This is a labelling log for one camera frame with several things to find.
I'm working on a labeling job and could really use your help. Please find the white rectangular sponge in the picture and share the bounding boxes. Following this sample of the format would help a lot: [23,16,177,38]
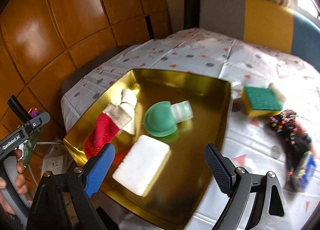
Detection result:
[112,135,171,196]

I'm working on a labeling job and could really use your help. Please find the yellow green scrub sponge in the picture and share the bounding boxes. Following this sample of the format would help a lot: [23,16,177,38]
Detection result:
[241,86,283,117]

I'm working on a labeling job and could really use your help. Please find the white crumpled plastic bag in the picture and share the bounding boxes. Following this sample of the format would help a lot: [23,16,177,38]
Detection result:
[268,83,286,104]

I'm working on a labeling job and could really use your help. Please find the red white christmas stocking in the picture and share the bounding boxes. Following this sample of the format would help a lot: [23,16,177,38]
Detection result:
[84,89,137,159]

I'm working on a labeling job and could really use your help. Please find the grey yellow blue headboard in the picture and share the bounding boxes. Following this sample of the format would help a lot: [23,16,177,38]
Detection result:
[199,0,319,69]

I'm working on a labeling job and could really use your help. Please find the blue tissue pack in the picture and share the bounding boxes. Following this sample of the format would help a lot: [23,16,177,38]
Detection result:
[293,151,317,191]

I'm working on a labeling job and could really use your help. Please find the patterned grey bed sheet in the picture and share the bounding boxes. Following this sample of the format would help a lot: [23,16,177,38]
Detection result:
[61,29,319,229]

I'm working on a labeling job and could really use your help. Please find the black beaded braided hairpiece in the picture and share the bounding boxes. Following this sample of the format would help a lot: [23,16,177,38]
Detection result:
[268,109,313,192]

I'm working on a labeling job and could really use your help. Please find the gold tin tray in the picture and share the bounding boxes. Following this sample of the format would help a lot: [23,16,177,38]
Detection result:
[63,69,231,229]

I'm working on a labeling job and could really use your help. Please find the clear plastic bottle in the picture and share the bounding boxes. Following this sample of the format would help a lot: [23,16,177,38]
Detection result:
[170,100,194,123]

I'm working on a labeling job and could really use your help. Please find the left human hand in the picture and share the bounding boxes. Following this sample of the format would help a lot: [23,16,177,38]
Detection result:
[0,161,28,215]

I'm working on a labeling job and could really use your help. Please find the black rolled mat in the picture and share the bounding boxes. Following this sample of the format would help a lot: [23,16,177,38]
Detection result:
[183,0,201,30]

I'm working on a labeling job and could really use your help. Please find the wooden wardrobe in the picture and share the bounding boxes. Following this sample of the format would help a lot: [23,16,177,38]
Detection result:
[1,0,171,140]

